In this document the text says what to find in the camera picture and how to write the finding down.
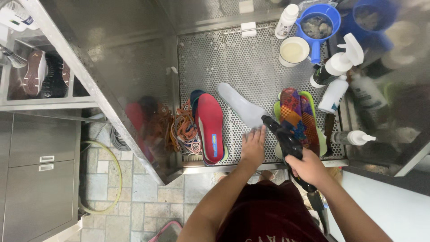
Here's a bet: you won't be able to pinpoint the person's left hand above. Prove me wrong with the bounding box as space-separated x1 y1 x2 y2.
240 125 267 169

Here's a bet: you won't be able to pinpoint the person's right hand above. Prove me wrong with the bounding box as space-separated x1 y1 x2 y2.
284 148 329 189

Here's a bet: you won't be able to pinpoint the black spray gun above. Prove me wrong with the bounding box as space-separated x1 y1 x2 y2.
261 115 318 193

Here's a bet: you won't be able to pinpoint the grey shoe insole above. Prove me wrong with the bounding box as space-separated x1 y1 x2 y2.
217 83 270 129

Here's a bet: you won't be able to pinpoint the person's foot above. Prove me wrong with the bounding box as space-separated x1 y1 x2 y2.
258 170 277 182

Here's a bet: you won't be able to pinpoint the lime green shoe insole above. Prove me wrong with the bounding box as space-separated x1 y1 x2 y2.
298 91 328 157
273 92 285 159

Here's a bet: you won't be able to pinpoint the multicoloured patchwork shoe insole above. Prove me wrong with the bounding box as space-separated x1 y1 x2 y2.
279 88 310 149
300 95 320 157

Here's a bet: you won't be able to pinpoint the red shoe insole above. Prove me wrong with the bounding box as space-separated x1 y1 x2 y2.
196 93 225 164

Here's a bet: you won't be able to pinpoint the brown wooden brush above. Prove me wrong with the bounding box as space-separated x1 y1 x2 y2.
323 113 336 157

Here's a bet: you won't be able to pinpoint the maroon shirt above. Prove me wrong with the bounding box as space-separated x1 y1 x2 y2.
215 179 329 242

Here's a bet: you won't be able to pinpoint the clear pump bottle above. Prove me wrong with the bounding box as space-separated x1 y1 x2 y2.
331 130 376 146

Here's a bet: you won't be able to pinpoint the bundle of orange shoelaces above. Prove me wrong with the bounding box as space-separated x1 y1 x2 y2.
169 99 203 156

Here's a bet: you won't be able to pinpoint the perforated metal tray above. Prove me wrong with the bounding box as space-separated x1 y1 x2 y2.
177 19 347 166

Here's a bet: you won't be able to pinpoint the white bottle with blue label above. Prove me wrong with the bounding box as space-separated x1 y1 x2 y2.
317 75 349 114

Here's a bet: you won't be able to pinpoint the white cup of liquid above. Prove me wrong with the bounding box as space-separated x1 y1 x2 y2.
278 36 310 68

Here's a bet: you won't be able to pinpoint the blue plastic scoop jug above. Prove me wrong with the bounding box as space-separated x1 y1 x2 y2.
295 4 342 65

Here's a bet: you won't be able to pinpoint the white soap block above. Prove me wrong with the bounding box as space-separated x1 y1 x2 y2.
241 22 257 37

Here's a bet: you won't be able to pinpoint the white trigger spray bottle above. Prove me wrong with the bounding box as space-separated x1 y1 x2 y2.
309 32 365 89

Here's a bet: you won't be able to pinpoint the white plastic bottle with cap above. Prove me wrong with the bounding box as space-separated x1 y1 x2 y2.
274 4 299 40

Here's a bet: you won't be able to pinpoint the grey wet cloths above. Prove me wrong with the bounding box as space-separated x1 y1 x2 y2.
301 13 333 39

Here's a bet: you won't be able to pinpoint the stainless steel wash station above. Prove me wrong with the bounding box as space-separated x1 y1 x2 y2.
18 0 430 186

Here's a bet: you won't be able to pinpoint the brown-soled shoe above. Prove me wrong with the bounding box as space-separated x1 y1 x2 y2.
22 50 47 97
62 61 71 87

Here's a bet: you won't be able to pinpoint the metal shelf rack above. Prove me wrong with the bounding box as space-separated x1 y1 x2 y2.
0 30 99 112

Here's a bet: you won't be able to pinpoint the stainless steel cabinet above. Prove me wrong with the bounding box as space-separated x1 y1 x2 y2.
0 111 82 242

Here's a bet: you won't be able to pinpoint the metal tool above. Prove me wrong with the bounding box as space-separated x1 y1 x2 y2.
0 45 28 69

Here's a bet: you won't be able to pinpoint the large white labelled bottle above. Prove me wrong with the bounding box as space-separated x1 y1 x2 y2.
0 0 39 33

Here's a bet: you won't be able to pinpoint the black gun hose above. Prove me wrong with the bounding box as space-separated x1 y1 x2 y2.
306 190 330 236

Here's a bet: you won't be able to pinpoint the grey corrugated hose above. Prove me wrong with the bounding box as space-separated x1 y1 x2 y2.
109 125 132 152

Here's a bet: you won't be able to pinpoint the yellow-green hose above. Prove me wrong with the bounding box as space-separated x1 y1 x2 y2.
79 140 123 216

